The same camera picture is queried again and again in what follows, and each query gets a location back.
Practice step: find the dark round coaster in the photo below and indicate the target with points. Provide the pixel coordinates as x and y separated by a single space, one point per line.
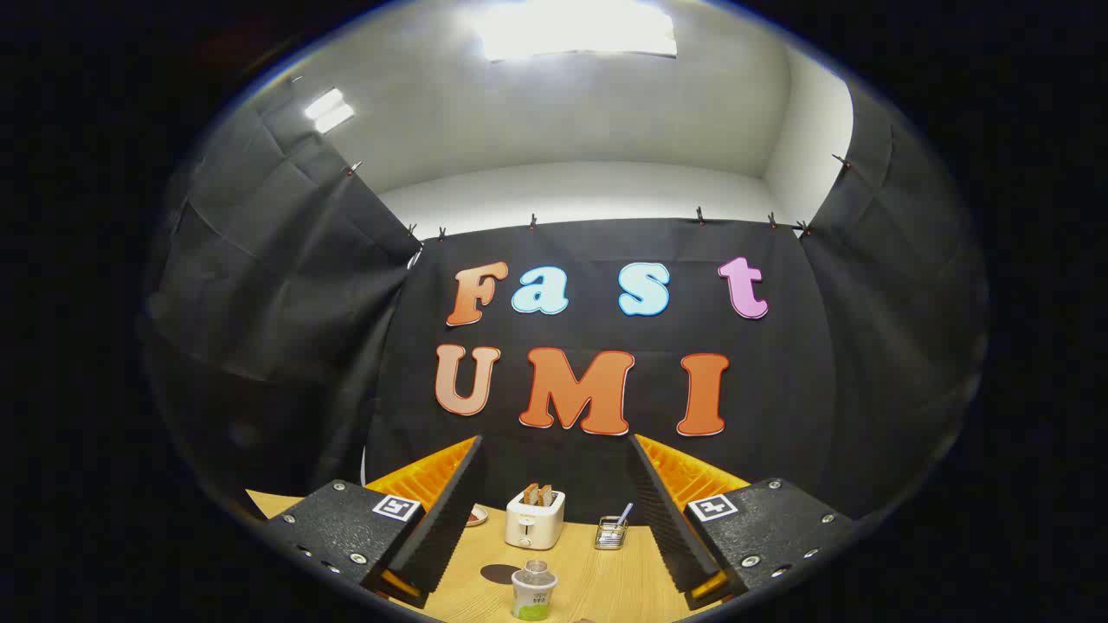
495 574

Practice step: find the metal spoon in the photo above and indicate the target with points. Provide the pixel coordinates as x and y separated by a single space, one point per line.
625 514

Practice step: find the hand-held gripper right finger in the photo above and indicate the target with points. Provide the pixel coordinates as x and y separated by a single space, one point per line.
662 510

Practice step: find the small white oval plate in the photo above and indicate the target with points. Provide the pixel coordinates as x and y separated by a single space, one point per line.
477 517

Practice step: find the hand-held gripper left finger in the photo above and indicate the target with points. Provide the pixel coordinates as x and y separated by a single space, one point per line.
450 510

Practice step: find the small ceiling light panel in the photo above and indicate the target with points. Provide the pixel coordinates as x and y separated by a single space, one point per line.
329 110

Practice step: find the large ceiling light panel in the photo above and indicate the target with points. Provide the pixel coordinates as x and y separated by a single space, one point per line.
576 30

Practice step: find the wooden table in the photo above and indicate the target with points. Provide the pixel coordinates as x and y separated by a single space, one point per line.
606 580

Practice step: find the clear juice bottle white label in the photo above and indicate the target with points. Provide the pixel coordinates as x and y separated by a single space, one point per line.
533 593

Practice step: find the toast slice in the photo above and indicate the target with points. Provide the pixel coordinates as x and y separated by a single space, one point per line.
531 495
546 496

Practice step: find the cream toaster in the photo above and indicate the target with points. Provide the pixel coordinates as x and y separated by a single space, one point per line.
533 526

